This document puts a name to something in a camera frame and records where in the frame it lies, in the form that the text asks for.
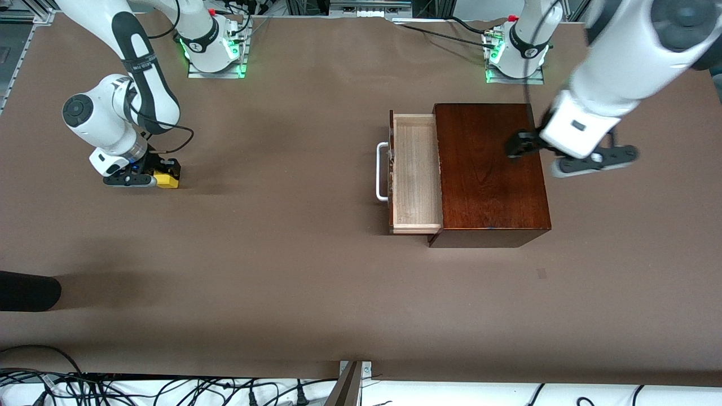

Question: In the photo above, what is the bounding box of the arching black floor cable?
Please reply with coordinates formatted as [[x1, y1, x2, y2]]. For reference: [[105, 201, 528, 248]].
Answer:
[[0, 345, 85, 377]]

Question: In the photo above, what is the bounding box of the black cylindrical object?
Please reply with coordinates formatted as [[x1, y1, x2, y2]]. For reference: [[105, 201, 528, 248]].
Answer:
[[0, 271, 61, 312]]

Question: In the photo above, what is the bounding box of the wooden drawer with white handle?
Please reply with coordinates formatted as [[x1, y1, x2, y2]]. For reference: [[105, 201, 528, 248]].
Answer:
[[376, 110, 444, 235]]

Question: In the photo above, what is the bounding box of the dark brown wooden cabinet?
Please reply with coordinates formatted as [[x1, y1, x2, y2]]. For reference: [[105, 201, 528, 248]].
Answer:
[[429, 103, 552, 249]]

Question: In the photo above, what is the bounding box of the tangled black cable bundle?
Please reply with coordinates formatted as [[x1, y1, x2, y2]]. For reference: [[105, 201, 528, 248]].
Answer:
[[0, 367, 339, 406]]

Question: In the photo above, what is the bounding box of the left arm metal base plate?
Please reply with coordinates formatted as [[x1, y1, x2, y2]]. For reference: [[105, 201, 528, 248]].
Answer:
[[486, 65, 545, 85]]

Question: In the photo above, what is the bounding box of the black cable to arm base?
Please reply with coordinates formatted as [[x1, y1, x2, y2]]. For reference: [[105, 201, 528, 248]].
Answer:
[[395, 17, 491, 48]]

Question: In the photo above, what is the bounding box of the aluminium table edge rail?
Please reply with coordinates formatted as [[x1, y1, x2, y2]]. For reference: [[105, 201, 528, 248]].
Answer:
[[0, 0, 57, 116]]

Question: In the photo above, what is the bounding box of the metal table clamp bracket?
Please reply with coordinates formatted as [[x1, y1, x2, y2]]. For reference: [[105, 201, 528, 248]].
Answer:
[[326, 361, 373, 406]]

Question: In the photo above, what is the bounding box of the grey power strip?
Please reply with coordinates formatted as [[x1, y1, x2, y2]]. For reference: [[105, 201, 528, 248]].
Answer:
[[330, 0, 412, 15]]

